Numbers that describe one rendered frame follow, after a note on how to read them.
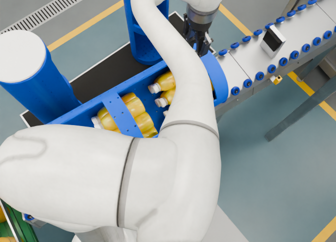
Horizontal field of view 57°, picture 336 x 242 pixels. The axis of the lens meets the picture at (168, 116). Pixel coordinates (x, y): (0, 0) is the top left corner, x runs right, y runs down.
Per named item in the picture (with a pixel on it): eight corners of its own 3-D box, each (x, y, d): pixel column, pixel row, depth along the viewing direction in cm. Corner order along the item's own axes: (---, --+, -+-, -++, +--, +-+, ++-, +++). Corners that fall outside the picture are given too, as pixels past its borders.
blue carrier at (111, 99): (224, 110, 143) (235, 79, 117) (51, 216, 125) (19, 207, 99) (189, 67, 153) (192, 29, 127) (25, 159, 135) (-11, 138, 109)
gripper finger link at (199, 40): (204, 23, 95) (207, 26, 94) (203, 48, 104) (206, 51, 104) (194, 29, 94) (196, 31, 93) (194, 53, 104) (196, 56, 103)
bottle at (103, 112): (132, 94, 132) (93, 115, 128) (132, 89, 125) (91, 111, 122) (140, 108, 131) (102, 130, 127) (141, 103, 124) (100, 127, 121)
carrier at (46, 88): (84, 138, 220) (90, 102, 230) (39, 86, 138) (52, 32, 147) (44, 135, 220) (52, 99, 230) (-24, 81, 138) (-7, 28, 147)
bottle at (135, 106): (142, 102, 117) (99, 127, 114) (147, 114, 122) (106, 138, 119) (135, 93, 122) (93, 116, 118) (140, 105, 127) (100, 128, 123)
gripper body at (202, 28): (220, 17, 88) (214, 36, 97) (203, -3, 91) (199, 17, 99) (198, 29, 87) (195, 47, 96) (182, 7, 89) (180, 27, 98)
